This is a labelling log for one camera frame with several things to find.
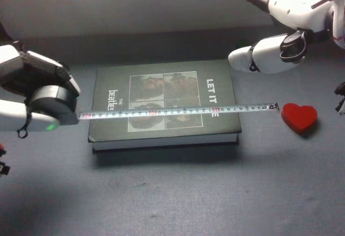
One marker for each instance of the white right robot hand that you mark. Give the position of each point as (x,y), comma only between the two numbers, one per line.
(296,7)

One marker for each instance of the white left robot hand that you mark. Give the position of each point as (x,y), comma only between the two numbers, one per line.
(13,114)

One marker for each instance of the white measuring tape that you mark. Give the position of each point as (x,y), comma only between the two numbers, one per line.
(54,98)

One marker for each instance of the black Let It Be book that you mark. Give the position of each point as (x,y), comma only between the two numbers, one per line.
(113,79)

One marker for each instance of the red heart block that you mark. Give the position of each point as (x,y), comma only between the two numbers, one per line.
(299,116)

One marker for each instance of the white backdrop sheet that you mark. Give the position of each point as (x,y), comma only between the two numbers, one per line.
(121,1)

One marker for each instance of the blue grey table cloth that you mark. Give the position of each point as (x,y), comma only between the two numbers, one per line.
(175,193)

